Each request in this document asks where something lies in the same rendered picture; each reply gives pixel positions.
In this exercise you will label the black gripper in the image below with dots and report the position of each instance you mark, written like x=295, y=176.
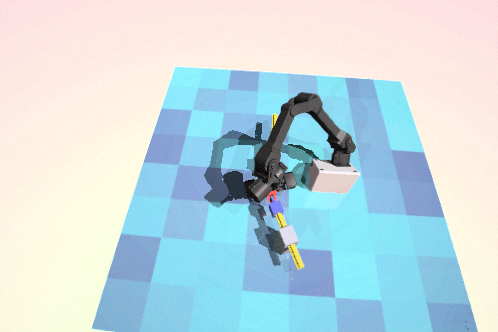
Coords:
x=288, y=180

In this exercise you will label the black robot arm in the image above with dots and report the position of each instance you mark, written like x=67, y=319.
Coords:
x=268, y=167

